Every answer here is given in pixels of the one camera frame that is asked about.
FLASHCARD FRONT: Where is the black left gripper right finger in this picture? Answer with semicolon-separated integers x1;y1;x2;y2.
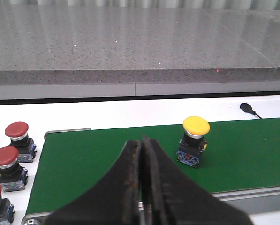
141;135;252;225

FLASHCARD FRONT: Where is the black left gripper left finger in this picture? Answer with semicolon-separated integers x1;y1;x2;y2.
44;140;140;225

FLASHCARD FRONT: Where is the yellow mushroom push button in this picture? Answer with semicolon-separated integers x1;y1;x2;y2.
176;116;210;168

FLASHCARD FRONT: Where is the green conveyor belt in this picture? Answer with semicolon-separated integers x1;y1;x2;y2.
27;118;280;214

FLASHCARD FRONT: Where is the grey granite countertop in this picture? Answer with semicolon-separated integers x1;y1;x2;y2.
0;4;280;100

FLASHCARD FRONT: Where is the grey pleated curtain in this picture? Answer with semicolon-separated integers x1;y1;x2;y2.
0;0;280;11

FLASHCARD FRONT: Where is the aluminium conveyor frame rail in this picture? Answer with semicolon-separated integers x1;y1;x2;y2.
22;129;280;225

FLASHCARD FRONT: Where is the black cable connector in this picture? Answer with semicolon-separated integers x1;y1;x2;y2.
240;103;262;119

